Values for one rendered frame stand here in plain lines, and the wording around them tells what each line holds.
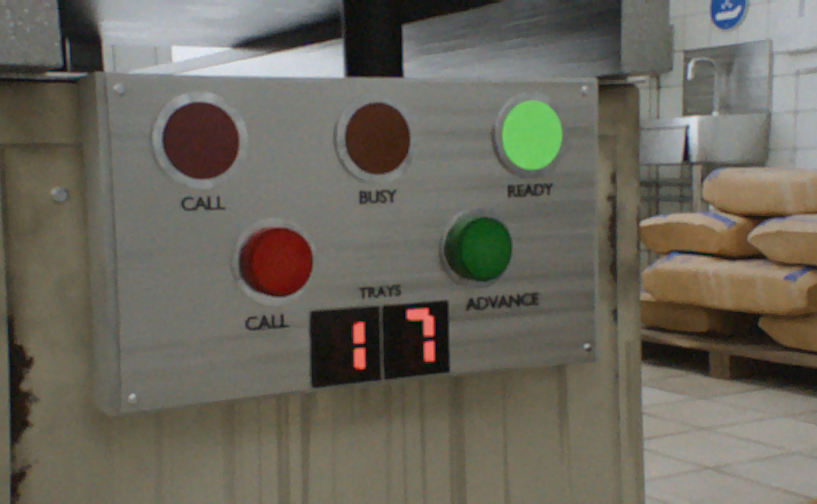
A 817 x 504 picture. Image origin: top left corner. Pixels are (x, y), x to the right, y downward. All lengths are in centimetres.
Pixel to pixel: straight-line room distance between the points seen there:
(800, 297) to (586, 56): 355
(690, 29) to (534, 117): 528
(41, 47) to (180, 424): 17
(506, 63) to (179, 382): 29
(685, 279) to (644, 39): 379
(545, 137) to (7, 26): 24
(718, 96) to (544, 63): 498
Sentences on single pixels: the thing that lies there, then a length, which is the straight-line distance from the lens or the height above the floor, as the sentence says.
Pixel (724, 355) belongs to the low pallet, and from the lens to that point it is 438.
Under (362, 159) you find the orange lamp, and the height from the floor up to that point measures 80.
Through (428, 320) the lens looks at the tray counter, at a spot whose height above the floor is 73.
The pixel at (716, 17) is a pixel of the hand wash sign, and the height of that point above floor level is 132.
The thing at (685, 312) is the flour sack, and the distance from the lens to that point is 456.
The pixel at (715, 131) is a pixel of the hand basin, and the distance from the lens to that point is 533.
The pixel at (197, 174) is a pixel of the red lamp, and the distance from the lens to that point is 52.
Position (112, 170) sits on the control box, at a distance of 52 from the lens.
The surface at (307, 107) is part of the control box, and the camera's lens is 54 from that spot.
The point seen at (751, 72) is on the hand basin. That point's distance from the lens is 561.
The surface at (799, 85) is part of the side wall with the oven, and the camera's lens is 546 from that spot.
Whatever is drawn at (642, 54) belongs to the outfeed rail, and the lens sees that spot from 63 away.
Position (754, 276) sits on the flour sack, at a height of 36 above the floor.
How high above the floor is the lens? 81
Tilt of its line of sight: 5 degrees down
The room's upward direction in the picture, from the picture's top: 1 degrees counter-clockwise
